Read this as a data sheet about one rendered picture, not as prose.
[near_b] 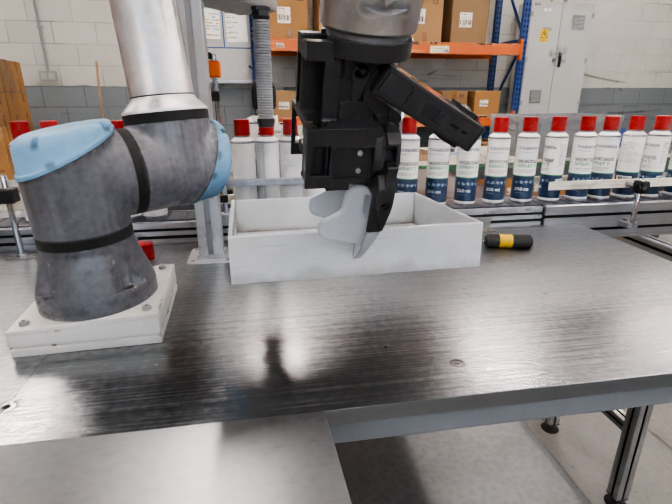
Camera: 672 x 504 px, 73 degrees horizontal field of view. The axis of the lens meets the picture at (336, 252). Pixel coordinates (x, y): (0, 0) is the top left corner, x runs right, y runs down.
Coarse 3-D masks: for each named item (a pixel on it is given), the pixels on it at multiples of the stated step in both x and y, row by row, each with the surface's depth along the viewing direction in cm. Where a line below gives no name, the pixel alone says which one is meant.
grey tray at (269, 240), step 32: (416, 192) 68; (256, 224) 64; (288, 224) 65; (416, 224) 68; (448, 224) 49; (480, 224) 49; (256, 256) 45; (288, 256) 46; (320, 256) 47; (352, 256) 47; (384, 256) 48; (416, 256) 49; (448, 256) 50
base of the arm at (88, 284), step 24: (96, 240) 56; (120, 240) 59; (48, 264) 56; (72, 264) 56; (96, 264) 57; (120, 264) 59; (144, 264) 62; (48, 288) 58; (72, 288) 56; (96, 288) 57; (120, 288) 59; (144, 288) 61; (48, 312) 57; (72, 312) 56; (96, 312) 57
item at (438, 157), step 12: (432, 144) 105; (444, 144) 104; (432, 156) 106; (444, 156) 105; (432, 168) 106; (444, 168) 106; (432, 180) 107; (444, 180) 107; (432, 192) 108; (444, 192) 108; (444, 204) 109
